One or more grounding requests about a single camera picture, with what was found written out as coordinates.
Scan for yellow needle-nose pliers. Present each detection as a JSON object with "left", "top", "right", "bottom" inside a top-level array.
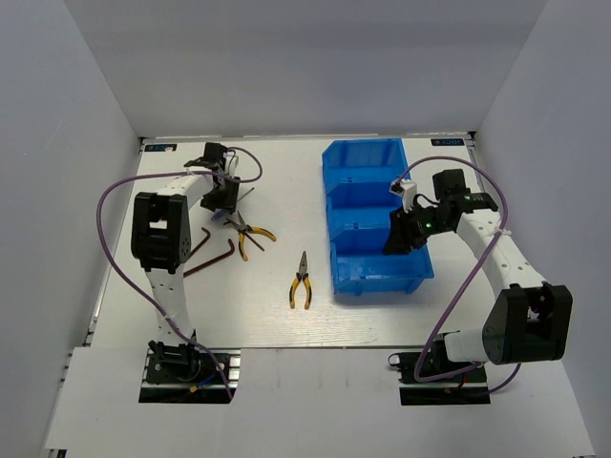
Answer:
[
  {"left": 288, "top": 251, "right": 312, "bottom": 310},
  {"left": 223, "top": 212, "right": 277, "bottom": 261}
]

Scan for blue three-compartment plastic bin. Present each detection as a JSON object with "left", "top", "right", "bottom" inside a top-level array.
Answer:
[{"left": 322, "top": 138, "right": 434, "bottom": 296}]

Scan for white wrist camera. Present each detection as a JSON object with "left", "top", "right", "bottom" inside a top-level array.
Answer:
[
  {"left": 390, "top": 178, "right": 417, "bottom": 213},
  {"left": 224, "top": 149, "right": 239, "bottom": 177}
]

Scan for green black precision screwdriver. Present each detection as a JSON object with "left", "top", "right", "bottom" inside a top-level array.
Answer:
[{"left": 237, "top": 187, "right": 256, "bottom": 204}]

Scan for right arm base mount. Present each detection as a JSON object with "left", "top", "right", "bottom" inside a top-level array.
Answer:
[{"left": 389, "top": 343, "right": 493, "bottom": 407}]

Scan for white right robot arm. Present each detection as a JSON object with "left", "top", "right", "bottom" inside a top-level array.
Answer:
[{"left": 383, "top": 169, "right": 573, "bottom": 381}]

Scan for right corner label sticker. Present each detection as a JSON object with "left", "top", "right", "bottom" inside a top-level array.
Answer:
[{"left": 431, "top": 137, "right": 465, "bottom": 147}]

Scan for left corner label sticker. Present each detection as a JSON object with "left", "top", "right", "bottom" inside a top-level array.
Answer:
[{"left": 144, "top": 144, "right": 178, "bottom": 152}]

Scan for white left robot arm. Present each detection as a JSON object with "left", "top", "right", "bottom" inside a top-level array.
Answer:
[{"left": 131, "top": 143, "right": 240, "bottom": 381}]

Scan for blue clear handle screwdriver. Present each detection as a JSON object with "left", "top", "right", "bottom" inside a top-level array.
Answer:
[{"left": 211, "top": 210, "right": 227, "bottom": 221}]

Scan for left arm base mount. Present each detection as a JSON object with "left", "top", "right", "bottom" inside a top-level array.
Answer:
[{"left": 138, "top": 341, "right": 241, "bottom": 405}]

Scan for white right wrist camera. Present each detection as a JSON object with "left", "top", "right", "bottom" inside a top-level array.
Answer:
[{"left": 390, "top": 178, "right": 417, "bottom": 213}]

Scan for corner label sticker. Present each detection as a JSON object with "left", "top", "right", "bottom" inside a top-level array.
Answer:
[
  {"left": 144, "top": 144, "right": 178, "bottom": 152},
  {"left": 431, "top": 137, "right": 465, "bottom": 147}
]

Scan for large brown hex key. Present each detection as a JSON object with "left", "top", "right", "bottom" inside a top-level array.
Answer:
[{"left": 188, "top": 227, "right": 211, "bottom": 259}]

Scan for short brown hex key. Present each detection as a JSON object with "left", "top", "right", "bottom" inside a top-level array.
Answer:
[{"left": 184, "top": 239, "right": 236, "bottom": 278}]

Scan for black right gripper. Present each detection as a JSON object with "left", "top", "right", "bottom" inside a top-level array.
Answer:
[{"left": 382, "top": 201, "right": 453, "bottom": 256}]

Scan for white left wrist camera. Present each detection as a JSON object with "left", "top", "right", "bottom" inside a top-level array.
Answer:
[{"left": 224, "top": 149, "right": 239, "bottom": 177}]

